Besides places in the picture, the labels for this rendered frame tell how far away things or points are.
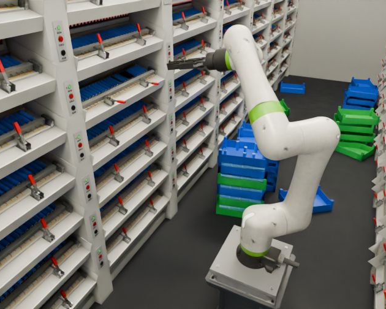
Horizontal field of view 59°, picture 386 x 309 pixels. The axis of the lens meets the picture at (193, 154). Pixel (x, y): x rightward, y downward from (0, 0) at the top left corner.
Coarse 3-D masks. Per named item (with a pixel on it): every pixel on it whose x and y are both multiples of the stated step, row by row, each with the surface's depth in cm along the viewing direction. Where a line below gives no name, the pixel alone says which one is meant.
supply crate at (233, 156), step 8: (224, 136) 219; (224, 144) 221; (232, 144) 221; (240, 144) 220; (248, 144) 218; (232, 152) 217; (240, 152) 217; (248, 152) 217; (224, 160) 206; (232, 160) 204; (240, 160) 203; (248, 160) 202; (256, 160) 200; (264, 160) 199
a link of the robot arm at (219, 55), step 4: (220, 48) 142; (224, 48) 141; (216, 52) 141; (220, 52) 140; (224, 52) 139; (216, 56) 141; (220, 56) 140; (224, 56) 139; (216, 60) 141; (220, 60) 140; (224, 60) 139; (216, 64) 142; (220, 64) 141; (224, 64) 140; (216, 68) 143; (220, 68) 142; (224, 68) 142; (224, 72) 146
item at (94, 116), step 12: (144, 60) 176; (120, 72) 167; (156, 72) 175; (120, 96) 150; (132, 96) 153; (144, 96) 164; (96, 108) 138; (108, 108) 140; (120, 108) 148; (96, 120) 135
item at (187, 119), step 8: (200, 96) 252; (208, 96) 249; (192, 104) 237; (200, 104) 243; (208, 104) 247; (176, 112) 221; (184, 112) 214; (192, 112) 231; (200, 112) 235; (208, 112) 245; (176, 120) 213; (184, 120) 215; (192, 120) 223; (176, 128) 211; (184, 128) 213; (176, 136) 204
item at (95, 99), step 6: (150, 72) 171; (132, 78) 161; (138, 78) 163; (144, 78) 168; (126, 84) 155; (132, 84) 160; (138, 84) 161; (108, 90) 146; (114, 90) 148; (120, 90) 152; (126, 90) 154; (96, 96) 140; (102, 96) 142; (114, 96) 147; (84, 102) 134; (90, 102) 136; (96, 102) 140; (102, 102) 140; (84, 108) 134
